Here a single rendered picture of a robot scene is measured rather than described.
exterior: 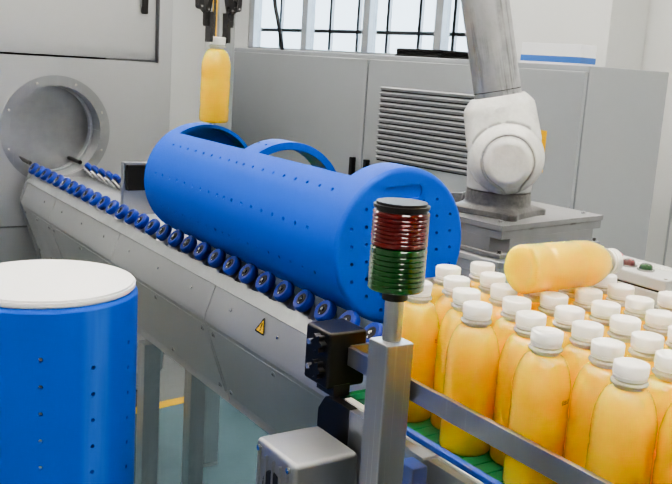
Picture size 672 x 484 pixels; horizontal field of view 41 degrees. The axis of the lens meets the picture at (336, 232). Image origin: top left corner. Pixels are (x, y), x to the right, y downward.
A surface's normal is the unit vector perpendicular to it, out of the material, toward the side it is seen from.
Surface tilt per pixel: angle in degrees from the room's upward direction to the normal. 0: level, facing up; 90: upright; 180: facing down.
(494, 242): 90
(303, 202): 63
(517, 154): 99
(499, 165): 96
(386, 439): 90
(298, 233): 85
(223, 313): 71
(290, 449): 0
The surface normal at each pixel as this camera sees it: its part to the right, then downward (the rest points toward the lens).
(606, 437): -0.70, 0.09
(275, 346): -0.77, -0.28
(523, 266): -0.84, 0.07
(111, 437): 0.87, 0.15
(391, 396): 0.55, 0.19
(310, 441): 0.07, -0.98
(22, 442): 0.04, 0.19
